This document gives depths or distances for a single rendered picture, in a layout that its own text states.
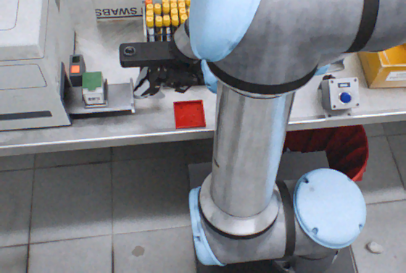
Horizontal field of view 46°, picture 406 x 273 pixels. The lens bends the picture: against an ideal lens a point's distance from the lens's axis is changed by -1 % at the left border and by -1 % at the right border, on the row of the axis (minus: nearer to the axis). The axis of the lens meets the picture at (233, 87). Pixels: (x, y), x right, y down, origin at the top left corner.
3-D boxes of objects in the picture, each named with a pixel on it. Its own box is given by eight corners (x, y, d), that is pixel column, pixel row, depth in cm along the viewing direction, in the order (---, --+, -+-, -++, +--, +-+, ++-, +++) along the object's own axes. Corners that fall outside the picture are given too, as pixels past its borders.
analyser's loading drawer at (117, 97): (38, 119, 102) (32, 107, 98) (40, 93, 106) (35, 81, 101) (135, 112, 105) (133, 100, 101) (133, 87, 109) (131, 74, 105)
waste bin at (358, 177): (251, 236, 182) (270, 197, 145) (237, 150, 201) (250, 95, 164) (344, 224, 188) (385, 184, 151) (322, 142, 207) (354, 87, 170)
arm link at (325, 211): (354, 255, 79) (384, 239, 67) (275, 265, 77) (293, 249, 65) (338, 186, 85) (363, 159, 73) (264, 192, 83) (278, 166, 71)
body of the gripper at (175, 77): (182, 96, 102) (212, 66, 94) (146, 88, 97) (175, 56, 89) (179, 67, 106) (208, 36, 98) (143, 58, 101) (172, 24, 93)
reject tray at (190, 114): (175, 129, 106) (175, 127, 106) (173, 103, 110) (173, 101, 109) (206, 127, 107) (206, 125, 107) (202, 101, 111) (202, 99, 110)
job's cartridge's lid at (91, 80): (82, 92, 98) (82, 90, 97) (83, 73, 100) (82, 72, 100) (101, 90, 98) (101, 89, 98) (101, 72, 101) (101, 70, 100)
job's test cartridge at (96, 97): (87, 107, 103) (82, 92, 97) (87, 88, 105) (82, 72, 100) (106, 106, 103) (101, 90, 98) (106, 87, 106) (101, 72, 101)
